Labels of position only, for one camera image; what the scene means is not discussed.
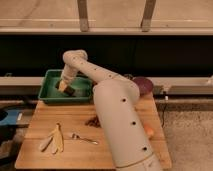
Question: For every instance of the orange small object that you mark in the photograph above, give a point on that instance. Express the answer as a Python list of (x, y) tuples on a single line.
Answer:
[(149, 131)]

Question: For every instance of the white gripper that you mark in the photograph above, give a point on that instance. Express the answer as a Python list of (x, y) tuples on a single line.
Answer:
[(65, 80)]

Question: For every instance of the blue object at left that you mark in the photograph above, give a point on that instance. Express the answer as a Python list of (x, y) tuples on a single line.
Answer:
[(9, 117)]

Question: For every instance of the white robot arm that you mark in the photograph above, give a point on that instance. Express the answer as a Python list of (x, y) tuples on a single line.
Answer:
[(114, 97)]

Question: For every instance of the brown crumbs pile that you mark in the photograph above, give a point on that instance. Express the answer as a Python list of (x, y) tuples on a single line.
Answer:
[(94, 121)]

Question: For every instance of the banana peel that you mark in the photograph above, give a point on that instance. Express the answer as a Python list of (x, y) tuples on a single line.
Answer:
[(55, 138)]

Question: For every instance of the dark red plate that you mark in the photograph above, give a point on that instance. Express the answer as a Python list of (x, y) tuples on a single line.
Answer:
[(145, 85)]

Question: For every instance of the dark eraser block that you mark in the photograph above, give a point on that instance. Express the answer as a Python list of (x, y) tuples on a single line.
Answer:
[(67, 90)]

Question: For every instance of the green plastic tray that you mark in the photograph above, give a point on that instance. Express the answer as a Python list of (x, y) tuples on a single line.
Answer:
[(49, 94)]

